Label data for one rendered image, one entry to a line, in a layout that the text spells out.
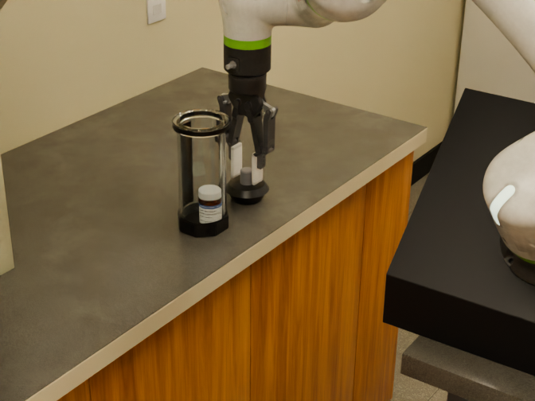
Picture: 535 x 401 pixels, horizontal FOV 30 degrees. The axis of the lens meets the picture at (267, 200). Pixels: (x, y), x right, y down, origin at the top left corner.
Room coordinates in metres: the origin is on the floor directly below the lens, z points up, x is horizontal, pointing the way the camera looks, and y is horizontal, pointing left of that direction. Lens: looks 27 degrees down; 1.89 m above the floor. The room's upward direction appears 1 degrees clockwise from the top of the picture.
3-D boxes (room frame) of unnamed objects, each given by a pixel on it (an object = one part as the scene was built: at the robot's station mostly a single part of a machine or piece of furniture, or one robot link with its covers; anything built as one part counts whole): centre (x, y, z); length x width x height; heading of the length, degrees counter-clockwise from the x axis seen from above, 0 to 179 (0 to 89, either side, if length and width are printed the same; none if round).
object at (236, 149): (1.86, 0.06, 1.02); 0.03 x 0.01 x 0.07; 145
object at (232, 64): (1.84, 0.05, 1.25); 0.12 x 0.09 x 0.06; 145
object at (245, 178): (1.84, 0.04, 0.97); 0.09 x 0.09 x 0.07
